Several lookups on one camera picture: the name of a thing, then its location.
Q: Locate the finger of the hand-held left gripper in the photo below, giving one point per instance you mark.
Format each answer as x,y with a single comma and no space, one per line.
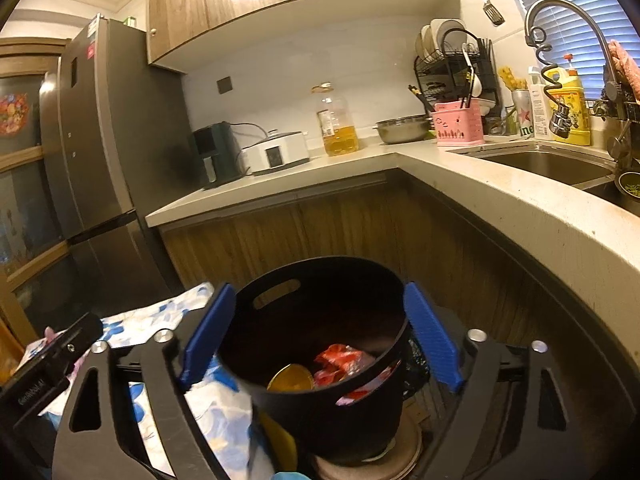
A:
80,332

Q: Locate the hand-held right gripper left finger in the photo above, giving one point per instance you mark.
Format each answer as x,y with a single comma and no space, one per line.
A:
207,335

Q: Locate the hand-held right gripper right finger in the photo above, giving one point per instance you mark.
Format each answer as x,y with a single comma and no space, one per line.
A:
432,340

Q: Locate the black plastic bag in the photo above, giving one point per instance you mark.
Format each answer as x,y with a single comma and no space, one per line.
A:
419,366

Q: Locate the red foil wrapper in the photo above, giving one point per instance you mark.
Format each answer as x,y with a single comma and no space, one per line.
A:
340,360

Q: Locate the red paper cup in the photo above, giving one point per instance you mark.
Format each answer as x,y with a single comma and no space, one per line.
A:
292,380

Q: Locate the black round bin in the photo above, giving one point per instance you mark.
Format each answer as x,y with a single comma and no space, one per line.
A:
325,430

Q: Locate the person's right hand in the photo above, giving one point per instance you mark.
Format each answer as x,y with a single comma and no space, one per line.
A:
286,476

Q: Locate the blue floral cloth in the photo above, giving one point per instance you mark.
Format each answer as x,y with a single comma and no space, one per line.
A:
225,410

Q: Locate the yellow plastic object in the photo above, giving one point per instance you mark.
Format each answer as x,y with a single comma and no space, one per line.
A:
280,440

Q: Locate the wooden glass door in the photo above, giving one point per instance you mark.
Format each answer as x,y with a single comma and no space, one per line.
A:
25,210

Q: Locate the wooden base cabinet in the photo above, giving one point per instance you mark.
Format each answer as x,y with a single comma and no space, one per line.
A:
325,230

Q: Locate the grey refrigerator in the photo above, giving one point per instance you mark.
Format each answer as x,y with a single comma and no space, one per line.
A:
110,160

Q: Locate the black air fryer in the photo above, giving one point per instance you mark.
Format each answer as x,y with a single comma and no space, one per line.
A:
217,157

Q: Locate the white electric cooker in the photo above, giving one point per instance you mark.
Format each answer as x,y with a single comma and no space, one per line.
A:
277,155

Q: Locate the steel sink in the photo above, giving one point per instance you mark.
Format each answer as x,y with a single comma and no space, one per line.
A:
540,165

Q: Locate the steel bowl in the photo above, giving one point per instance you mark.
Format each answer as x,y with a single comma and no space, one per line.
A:
402,131

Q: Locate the pink utensil holder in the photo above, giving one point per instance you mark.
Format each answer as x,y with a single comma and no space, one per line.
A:
460,127

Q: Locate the small glass cup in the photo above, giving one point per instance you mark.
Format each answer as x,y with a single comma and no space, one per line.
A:
494,126

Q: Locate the cooking oil bottle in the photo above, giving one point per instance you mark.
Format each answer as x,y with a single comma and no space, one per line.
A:
337,135

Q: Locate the red paper decoration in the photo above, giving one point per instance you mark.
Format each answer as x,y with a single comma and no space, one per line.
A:
12,112

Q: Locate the drink can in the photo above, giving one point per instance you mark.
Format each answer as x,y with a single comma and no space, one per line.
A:
522,112

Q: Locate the white plastic bottle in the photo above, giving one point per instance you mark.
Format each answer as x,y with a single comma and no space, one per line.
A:
539,110

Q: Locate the white ladle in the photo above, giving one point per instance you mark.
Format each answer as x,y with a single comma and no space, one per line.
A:
475,85

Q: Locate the black dish rack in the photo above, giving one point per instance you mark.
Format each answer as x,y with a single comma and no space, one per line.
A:
440,80

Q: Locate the yellow detergent bottle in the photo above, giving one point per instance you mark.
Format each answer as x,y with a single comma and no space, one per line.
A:
580,115

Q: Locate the yellow artificial flowers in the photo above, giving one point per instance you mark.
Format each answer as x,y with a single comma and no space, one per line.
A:
512,79

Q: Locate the white plates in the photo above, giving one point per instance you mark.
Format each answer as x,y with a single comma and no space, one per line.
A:
440,35

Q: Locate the pink dishcloth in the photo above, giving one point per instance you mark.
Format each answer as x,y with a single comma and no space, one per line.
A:
627,67

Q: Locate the steel faucet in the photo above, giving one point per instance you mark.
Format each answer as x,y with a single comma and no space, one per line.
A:
560,5

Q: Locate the dark wall socket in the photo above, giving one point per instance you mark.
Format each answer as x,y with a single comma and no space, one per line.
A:
225,85

